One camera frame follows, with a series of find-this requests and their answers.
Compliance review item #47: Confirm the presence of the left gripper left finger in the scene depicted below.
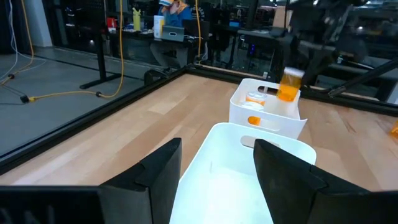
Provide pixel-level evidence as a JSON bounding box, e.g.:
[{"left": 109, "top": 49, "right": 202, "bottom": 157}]
[{"left": 99, "top": 138, "right": 183, "bottom": 224}]

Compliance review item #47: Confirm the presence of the black table edge frame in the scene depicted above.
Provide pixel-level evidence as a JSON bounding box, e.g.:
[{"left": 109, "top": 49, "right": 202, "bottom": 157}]
[{"left": 0, "top": 63, "right": 398, "bottom": 175}]

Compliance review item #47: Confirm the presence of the yellow drink bottle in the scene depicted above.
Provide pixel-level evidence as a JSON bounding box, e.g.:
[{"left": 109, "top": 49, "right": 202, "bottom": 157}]
[{"left": 132, "top": 7, "right": 142, "bottom": 32}]

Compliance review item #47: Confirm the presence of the white cable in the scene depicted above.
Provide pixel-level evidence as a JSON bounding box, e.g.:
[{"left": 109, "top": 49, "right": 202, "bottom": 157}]
[{"left": 0, "top": 0, "right": 47, "bottom": 80}]

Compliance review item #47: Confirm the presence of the long yellow cable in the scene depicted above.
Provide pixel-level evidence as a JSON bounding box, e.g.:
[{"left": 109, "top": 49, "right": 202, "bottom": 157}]
[{"left": 21, "top": 0, "right": 125, "bottom": 103}]

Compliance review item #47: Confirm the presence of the person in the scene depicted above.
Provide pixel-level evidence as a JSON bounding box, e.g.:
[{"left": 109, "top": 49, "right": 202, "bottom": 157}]
[{"left": 150, "top": 0, "right": 194, "bottom": 69}]

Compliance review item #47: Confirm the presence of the black desk leg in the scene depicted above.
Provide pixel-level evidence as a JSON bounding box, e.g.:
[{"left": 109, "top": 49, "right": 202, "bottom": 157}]
[{"left": 79, "top": 27, "right": 123, "bottom": 90}]

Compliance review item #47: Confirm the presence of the black frame foot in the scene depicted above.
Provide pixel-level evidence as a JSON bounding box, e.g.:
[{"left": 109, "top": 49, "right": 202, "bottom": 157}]
[{"left": 144, "top": 68, "right": 170, "bottom": 86}]

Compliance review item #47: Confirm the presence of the black diagonal rod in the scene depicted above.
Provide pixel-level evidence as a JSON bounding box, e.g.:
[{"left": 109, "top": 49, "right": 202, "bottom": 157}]
[{"left": 328, "top": 58, "right": 398, "bottom": 98}]

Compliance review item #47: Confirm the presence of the white plastic bin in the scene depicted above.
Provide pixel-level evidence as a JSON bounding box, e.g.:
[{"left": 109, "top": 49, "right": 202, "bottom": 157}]
[
  {"left": 229, "top": 78, "right": 308, "bottom": 140},
  {"left": 169, "top": 122, "right": 318, "bottom": 224}
]

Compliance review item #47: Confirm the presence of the grey storage box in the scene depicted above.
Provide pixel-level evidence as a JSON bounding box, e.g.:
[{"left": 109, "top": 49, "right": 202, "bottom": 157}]
[{"left": 161, "top": 25, "right": 185, "bottom": 42}]

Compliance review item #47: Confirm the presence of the white carton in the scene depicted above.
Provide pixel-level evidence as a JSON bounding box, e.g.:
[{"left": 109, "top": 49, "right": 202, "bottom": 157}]
[{"left": 153, "top": 14, "right": 165, "bottom": 39}]

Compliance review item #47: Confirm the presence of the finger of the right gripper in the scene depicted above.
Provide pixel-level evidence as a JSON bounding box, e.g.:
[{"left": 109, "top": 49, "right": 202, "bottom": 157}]
[
  {"left": 275, "top": 35, "right": 292, "bottom": 82},
  {"left": 303, "top": 46, "right": 327, "bottom": 85}
]

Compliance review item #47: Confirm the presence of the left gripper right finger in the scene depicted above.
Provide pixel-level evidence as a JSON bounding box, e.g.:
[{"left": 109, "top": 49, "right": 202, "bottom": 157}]
[{"left": 253, "top": 139, "right": 373, "bottom": 224}]

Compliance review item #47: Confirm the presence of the yellow hanging cable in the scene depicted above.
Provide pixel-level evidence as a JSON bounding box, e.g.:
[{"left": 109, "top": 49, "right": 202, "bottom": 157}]
[{"left": 195, "top": 0, "right": 202, "bottom": 65}]

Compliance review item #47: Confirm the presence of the dark desk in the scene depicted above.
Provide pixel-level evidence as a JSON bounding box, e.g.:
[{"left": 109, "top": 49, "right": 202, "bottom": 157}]
[{"left": 238, "top": 27, "right": 282, "bottom": 78}]

